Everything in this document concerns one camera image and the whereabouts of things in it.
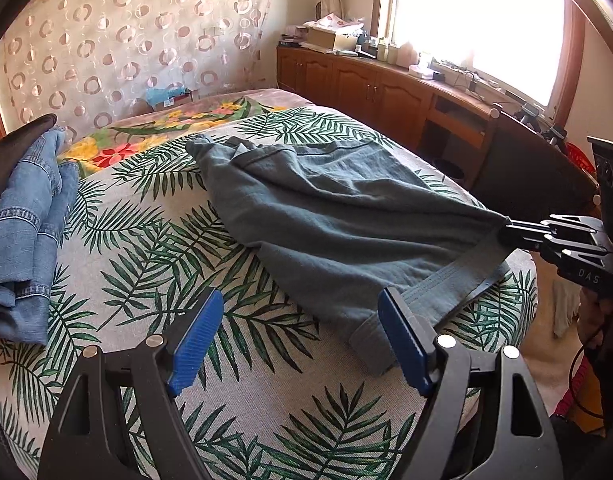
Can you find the black waste bin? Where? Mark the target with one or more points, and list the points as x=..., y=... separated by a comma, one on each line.
x=449, y=170

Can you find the cardboard box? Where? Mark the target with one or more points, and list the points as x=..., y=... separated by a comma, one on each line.
x=331, y=38

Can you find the wooden sideboard cabinet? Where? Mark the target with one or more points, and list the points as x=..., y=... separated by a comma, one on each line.
x=376, y=90

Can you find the grey-blue pants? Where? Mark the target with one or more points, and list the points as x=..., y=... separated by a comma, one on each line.
x=331, y=210

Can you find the dark wooden footboard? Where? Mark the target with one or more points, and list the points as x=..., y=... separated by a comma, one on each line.
x=536, y=165

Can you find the window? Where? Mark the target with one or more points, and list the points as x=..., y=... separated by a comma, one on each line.
x=476, y=20

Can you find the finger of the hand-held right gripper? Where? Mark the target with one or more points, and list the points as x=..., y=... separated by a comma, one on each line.
x=573, y=223
x=528, y=237

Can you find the floral print blanket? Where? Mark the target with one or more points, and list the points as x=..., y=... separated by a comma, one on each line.
x=151, y=130

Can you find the sheer curtain with circles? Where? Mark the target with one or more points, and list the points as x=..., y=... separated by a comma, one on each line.
x=126, y=35

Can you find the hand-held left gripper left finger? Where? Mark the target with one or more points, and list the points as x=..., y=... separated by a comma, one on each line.
x=196, y=340

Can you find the palm leaf print bed sheet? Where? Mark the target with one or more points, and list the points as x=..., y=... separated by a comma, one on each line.
x=186, y=270

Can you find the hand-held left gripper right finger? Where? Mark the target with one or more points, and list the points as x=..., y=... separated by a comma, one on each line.
x=404, y=340

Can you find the blue denim jeans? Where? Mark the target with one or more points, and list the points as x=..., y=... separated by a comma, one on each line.
x=21, y=230

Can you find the black garment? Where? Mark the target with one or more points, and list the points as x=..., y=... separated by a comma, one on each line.
x=16, y=135

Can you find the box with blue plastic bag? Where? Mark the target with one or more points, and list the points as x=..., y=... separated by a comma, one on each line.
x=166, y=96

